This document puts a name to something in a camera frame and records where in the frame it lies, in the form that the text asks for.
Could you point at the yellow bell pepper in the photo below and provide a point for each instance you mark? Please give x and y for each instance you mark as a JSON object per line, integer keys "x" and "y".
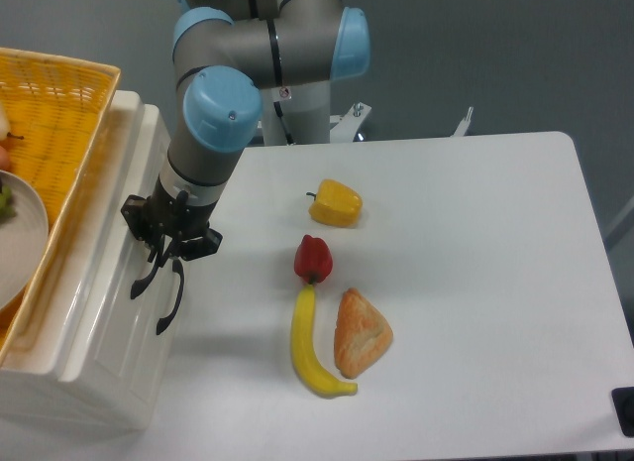
{"x": 335, "y": 204}

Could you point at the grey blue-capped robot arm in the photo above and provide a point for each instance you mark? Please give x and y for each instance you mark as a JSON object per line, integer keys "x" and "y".
{"x": 241, "y": 67}

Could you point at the triangular bread pastry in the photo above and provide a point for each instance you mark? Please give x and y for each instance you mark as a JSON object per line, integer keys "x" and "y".
{"x": 362, "y": 334}

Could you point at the white metal base frame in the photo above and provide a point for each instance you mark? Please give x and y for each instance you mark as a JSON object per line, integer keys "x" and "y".
{"x": 348, "y": 127}

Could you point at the yellow banana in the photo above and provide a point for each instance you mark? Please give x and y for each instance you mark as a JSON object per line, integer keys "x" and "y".
{"x": 303, "y": 356}

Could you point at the black drawer handle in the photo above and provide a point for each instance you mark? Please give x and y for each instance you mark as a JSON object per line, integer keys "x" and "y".
{"x": 146, "y": 277}
{"x": 174, "y": 299}

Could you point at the white drawer cabinet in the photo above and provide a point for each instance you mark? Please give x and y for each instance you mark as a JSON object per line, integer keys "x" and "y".
{"x": 31, "y": 383}

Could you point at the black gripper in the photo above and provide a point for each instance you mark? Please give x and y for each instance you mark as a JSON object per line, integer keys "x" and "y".
{"x": 175, "y": 217}

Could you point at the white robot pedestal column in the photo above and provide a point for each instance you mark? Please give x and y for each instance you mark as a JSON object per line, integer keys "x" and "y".
{"x": 296, "y": 115}

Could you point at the yellow wicker basket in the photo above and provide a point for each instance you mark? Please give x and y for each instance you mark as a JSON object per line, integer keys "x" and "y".
{"x": 58, "y": 105}

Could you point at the green grapes on plate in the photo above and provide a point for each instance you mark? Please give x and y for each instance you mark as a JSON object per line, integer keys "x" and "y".
{"x": 7, "y": 209}

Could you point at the pale pear in basket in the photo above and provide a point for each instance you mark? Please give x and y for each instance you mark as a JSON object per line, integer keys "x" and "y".
{"x": 5, "y": 127}

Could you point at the black lower drawer handle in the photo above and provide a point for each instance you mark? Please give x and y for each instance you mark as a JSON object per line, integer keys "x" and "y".
{"x": 174, "y": 299}

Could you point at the red bell pepper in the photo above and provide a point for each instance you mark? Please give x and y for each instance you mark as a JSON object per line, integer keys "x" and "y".
{"x": 313, "y": 261}

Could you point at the white plate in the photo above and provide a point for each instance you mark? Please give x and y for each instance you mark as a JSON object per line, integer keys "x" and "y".
{"x": 23, "y": 238}

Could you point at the black top drawer handle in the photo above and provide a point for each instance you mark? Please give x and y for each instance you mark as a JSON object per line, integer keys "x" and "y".
{"x": 146, "y": 277}

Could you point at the red fruit in basket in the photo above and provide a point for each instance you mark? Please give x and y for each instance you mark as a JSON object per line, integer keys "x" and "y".
{"x": 5, "y": 160}

